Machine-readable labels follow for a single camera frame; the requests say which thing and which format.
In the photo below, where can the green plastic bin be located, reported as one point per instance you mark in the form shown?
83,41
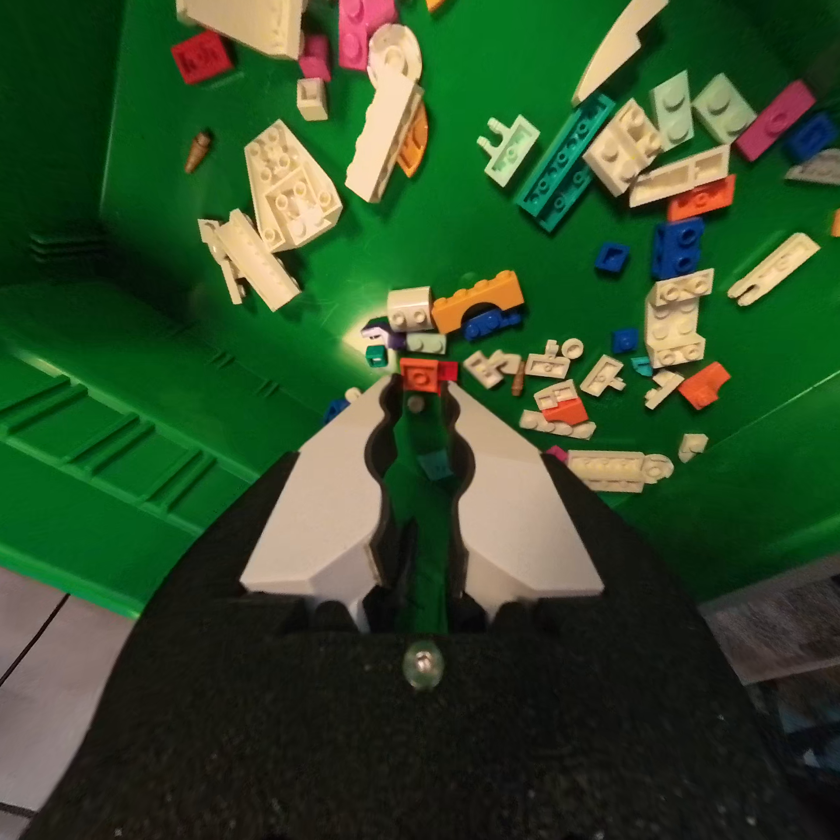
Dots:
459,229

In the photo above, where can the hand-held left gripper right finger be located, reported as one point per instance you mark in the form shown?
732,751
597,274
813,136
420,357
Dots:
525,525

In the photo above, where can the pile of lego pieces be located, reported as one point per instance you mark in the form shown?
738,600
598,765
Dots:
295,190

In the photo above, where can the orange lego brick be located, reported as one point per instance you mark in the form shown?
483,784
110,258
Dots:
420,377

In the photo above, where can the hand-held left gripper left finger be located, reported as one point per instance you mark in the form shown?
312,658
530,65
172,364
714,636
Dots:
308,525

